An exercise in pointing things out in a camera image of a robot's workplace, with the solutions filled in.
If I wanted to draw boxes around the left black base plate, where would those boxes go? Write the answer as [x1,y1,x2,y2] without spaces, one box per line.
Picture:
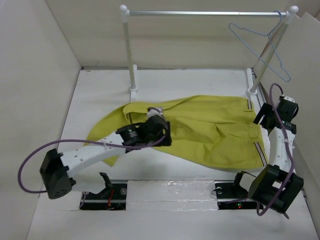
[79,181,128,211]

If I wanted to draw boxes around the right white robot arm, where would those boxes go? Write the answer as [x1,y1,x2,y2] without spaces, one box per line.
[231,95,304,215]

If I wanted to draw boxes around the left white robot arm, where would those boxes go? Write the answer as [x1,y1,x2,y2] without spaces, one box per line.
[39,115,172,200]

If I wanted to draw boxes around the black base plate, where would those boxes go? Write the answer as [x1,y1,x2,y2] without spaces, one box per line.
[79,181,128,211]
[211,180,257,210]

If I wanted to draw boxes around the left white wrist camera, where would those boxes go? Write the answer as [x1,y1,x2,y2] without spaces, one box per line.
[146,106,165,119]

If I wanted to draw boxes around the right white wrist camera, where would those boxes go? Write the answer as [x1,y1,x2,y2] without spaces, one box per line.
[280,94,296,103]

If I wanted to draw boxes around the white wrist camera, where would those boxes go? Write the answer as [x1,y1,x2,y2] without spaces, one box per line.
[146,106,165,119]
[280,94,296,103]

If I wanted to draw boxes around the white and metal clothes rack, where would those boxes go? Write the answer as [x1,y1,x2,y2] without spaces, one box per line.
[118,3,299,98]

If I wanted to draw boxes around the yellow trousers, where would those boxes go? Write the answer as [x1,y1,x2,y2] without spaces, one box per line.
[87,95,268,170]

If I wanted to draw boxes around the blue wire hanger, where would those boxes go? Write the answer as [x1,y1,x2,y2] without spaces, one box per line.
[228,10,294,83]

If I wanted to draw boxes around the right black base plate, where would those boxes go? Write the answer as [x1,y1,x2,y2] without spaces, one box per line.
[211,180,257,210]

